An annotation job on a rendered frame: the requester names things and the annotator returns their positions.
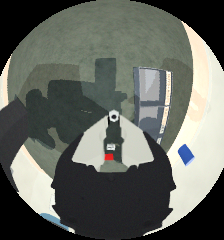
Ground silver hex nut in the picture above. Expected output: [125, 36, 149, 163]
[109, 110, 119, 122]

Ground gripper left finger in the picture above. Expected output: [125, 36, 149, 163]
[50, 115, 110, 189]

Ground red and white eraser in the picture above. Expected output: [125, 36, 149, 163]
[105, 154, 113, 160]

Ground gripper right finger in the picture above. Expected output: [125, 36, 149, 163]
[118, 115, 176, 192]

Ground grey rack of labelled bins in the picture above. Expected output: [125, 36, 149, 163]
[133, 67, 173, 145]

